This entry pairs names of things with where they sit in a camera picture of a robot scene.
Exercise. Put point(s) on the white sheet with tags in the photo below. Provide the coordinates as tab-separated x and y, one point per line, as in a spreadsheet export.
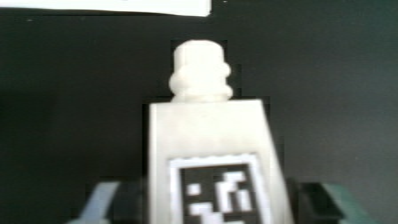
174	7

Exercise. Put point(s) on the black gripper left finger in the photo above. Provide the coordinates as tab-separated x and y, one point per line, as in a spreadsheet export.
115	204

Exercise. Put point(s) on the white stool leg with tag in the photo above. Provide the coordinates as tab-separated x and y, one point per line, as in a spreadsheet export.
215	178

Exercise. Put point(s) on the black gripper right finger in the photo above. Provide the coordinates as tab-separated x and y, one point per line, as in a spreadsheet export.
323	204

